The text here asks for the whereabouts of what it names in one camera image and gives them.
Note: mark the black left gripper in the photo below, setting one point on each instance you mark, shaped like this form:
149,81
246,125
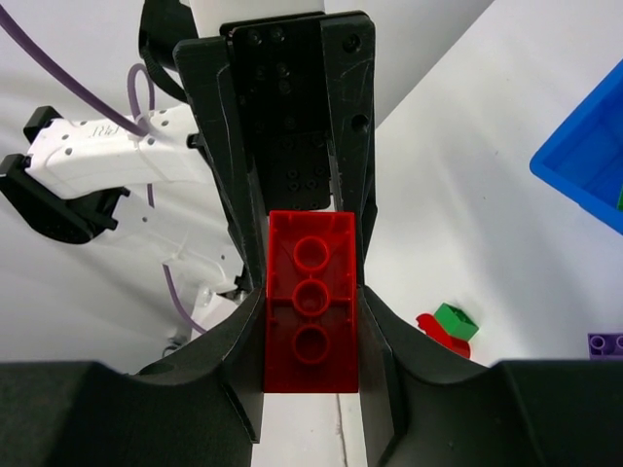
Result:
285,112

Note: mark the red rectangular lego brick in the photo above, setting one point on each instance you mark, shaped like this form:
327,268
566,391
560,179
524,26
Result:
311,320

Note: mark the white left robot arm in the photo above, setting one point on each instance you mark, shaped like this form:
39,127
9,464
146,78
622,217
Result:
151,182

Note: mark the purple lego brick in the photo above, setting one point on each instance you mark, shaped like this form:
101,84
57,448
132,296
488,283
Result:
607,346

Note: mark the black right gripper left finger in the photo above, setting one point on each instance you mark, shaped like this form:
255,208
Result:
234,353

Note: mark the small green lego cube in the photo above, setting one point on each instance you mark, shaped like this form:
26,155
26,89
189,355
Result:
456,322

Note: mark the red scalloped lego block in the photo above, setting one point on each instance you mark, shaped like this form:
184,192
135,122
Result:
433,329

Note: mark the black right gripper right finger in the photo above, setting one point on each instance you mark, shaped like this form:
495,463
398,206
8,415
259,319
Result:
417,398

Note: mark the blue divided plastic bin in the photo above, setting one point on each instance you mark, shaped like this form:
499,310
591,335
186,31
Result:
582,159

